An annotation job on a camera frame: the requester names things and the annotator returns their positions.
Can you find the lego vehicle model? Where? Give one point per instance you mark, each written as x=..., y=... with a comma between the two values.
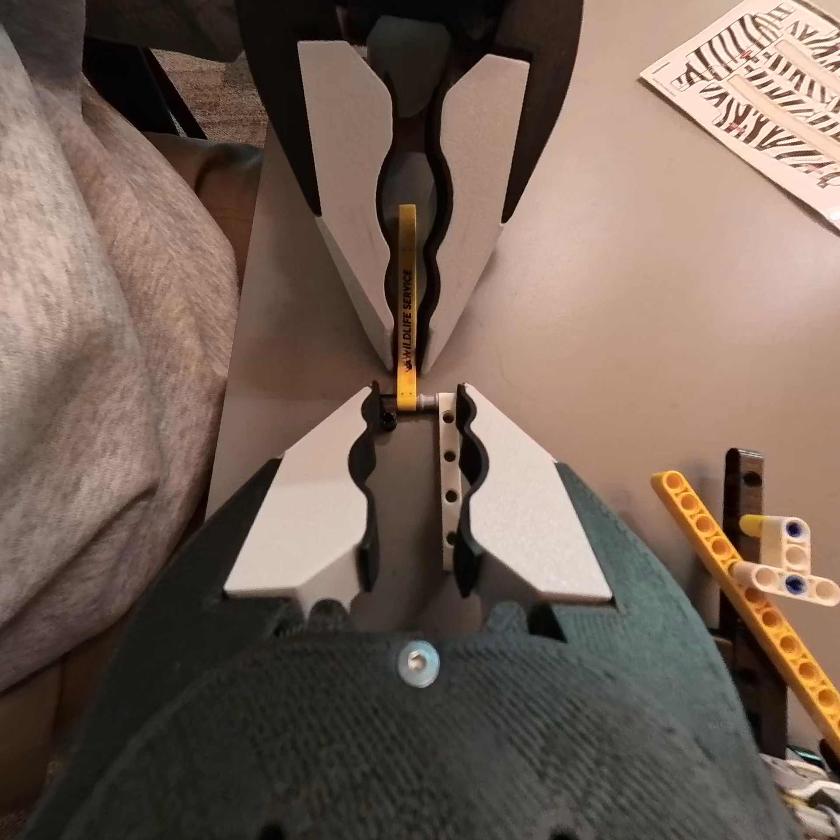
x=709, y=530

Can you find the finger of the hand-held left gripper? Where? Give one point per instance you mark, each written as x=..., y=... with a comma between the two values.
x=485, y=151
x=341, y=144

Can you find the zebra striped sticker sheet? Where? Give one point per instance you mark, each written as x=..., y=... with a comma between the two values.
x=754, y=79

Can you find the yellow printed lego beam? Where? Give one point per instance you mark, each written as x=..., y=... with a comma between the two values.
x=407, y=295

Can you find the white lego beam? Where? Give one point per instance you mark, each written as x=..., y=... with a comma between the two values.
x=447, y=472

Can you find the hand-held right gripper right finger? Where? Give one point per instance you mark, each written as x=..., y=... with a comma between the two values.
x=531, y=525

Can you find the person's grey sweatshirt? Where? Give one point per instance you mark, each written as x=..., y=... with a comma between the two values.
x=85, y=328

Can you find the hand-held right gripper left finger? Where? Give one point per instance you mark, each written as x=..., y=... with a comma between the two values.
x=295, y=525

